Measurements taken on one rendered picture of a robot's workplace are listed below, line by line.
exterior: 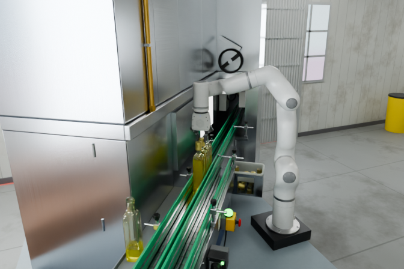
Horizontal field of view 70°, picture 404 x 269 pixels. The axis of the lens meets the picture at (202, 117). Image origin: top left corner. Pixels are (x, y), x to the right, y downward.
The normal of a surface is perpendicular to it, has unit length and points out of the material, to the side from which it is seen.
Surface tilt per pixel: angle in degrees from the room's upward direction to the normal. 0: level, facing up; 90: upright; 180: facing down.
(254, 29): 90
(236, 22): 90
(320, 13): 90
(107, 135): 90
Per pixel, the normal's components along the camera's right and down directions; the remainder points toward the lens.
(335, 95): 0.35, 0.26
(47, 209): -0.25, 0.27
